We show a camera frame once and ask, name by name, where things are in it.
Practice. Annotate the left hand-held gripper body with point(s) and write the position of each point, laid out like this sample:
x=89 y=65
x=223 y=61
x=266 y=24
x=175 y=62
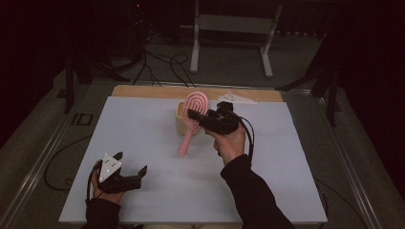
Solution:
x=110 y=168

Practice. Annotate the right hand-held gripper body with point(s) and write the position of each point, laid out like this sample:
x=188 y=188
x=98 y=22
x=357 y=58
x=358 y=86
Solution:
x=221 y=121

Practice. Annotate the beige square cup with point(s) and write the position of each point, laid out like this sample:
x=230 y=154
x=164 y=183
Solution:
x=181 y=126

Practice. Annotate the pink hairbrush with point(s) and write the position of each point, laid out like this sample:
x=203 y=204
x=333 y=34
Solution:
x=185 y=144

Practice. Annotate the person's right hand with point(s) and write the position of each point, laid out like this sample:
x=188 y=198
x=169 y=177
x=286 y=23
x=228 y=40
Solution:
x=230 y=144

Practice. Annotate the person's left hand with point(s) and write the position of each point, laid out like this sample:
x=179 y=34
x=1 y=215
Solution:
x=106 y=197

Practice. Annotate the white table mat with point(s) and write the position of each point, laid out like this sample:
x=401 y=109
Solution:
x=159 y=133

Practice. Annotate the black tripod stand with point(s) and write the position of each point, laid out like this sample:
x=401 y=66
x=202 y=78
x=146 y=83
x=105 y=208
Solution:
x=69 y=82
x=332 y=95

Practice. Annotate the white metal stand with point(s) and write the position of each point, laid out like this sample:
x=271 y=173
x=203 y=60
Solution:
x=234 y=24

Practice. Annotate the aluminium frame rail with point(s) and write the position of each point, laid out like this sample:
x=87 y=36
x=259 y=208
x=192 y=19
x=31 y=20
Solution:
x=347 y=165
x=159 y=84
x=35 y=168

